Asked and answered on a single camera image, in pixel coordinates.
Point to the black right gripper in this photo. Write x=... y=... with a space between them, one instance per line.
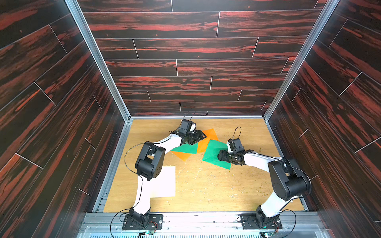
x=229 y=156

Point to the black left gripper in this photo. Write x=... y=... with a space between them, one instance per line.
x=198 y=136

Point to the green paper sheet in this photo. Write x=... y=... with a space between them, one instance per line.
x=186 y=148
x=212 y=152

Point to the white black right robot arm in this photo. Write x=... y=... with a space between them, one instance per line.
x=287 y=179

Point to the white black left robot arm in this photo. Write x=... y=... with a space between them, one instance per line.
x=149 y=165

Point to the orange paper sheet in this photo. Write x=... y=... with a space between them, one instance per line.
x=181 y=155
x=210 y=135

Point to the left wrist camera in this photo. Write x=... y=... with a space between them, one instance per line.
x=186 y=127

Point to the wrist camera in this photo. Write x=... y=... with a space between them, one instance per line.
x=186 y=127
x=235 y=146

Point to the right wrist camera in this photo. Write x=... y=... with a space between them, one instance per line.
x=235 y=146

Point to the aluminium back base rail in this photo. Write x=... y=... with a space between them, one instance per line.
x=194 y=117

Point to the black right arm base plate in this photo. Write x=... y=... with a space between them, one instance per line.
x=254 y=221

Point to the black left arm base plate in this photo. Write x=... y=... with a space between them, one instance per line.
x=149 y=222

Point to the aluminium left base rail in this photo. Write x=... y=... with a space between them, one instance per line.
x=112 y=169

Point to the aluminium front frame rail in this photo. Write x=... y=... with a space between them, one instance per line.
x=296 y=224

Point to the aluminium corner post left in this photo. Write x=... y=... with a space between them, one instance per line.
x=89 y=39

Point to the aluminium corner post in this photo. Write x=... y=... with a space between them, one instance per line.
x=316 y=30
x=89 y=39

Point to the aluminium corner post right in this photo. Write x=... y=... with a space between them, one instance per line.
x=316 y=30

